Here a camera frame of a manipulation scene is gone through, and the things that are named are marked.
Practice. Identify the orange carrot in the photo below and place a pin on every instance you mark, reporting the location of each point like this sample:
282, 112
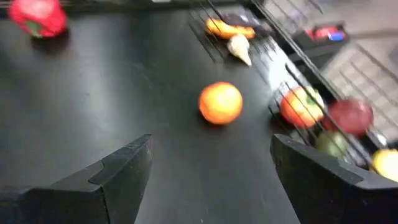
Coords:
228, 30

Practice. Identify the black table mat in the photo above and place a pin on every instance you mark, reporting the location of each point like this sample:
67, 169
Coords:
109, 93

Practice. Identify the orange tomato with green stem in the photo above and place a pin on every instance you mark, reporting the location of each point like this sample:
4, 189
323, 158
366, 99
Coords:
298, 107

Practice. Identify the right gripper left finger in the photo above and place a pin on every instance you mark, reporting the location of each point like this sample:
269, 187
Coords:
77, 202

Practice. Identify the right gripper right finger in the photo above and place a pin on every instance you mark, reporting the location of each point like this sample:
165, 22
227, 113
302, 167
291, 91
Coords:
335, 202

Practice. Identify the red black power station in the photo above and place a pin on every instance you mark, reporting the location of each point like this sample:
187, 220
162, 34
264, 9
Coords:
325, 35

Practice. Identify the green avocado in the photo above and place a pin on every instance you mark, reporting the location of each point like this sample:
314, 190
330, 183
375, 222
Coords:
331, 143

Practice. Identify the white garlic bulb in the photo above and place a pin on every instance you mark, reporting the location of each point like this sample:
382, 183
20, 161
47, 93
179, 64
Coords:
239, 48

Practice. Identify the red bell pepper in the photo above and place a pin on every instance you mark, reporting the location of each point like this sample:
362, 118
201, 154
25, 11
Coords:
38, 17

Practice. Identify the yellow lemon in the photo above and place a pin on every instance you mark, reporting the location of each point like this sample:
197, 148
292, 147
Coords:
387, 163

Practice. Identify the round orange fruit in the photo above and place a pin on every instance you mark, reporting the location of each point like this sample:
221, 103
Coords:
220, 103

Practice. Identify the dark red apple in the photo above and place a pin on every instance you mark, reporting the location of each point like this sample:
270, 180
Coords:
349, 116

